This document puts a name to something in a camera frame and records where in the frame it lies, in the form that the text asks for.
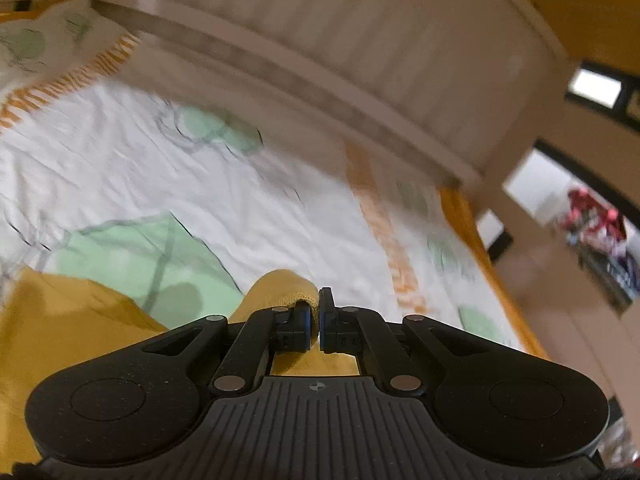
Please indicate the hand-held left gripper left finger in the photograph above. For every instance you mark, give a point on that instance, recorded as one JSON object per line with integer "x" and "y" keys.
{"x": 303, "y": 327}

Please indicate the white green printed bed sheet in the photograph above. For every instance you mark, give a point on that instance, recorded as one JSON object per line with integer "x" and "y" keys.
{"x": 165, "y": 160}

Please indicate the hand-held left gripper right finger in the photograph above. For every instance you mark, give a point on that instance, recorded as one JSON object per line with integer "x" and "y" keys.
{"x": 324, "y": 329}

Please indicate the yellow small garment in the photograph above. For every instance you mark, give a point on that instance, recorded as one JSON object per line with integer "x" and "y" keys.
{"x": 75, "y": 325}

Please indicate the yellow mattress cover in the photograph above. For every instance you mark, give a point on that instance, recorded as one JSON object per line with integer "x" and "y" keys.
{"x": 480, "y": 255}

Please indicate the bright window pane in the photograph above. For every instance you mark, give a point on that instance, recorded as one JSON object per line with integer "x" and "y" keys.
{"x": 595, "y": 87}

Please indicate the white slatted bed headboard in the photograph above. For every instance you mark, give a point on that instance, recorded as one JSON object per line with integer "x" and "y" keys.
{"x": 360, "y": 55}

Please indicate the red and dark clutter pile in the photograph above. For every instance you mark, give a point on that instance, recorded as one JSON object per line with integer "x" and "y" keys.
{"x": 597, "y": 240}

